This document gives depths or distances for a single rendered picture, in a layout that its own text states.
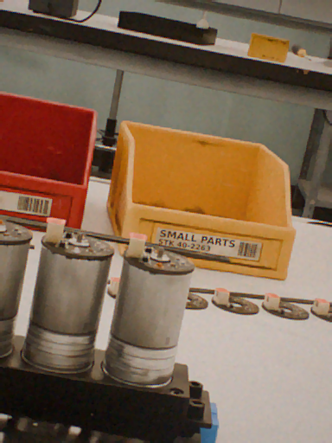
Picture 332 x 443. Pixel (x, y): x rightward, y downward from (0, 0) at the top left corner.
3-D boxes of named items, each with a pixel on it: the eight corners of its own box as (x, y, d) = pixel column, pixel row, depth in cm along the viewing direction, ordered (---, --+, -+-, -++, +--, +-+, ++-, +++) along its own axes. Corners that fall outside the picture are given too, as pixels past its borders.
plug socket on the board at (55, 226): (67, 246, 33) (70, 227, 33) (41, 240, 33) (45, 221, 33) (69, 240, 34) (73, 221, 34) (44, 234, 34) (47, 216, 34)
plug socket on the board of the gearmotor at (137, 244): (149, 260, 34) (152, 241, 33) (124, 256, 33) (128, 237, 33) (150, 253, 34) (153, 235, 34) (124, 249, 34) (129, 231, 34)
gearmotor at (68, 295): (85, 401, 34) (112, 257, 33) (12, 389, 34) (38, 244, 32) (90, 373, 36) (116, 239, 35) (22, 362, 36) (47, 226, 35)
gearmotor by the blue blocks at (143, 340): (166, 416, 34) (195, 272, 33) (95, 403, 34) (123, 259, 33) (166, 387, 36) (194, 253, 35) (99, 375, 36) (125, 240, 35)
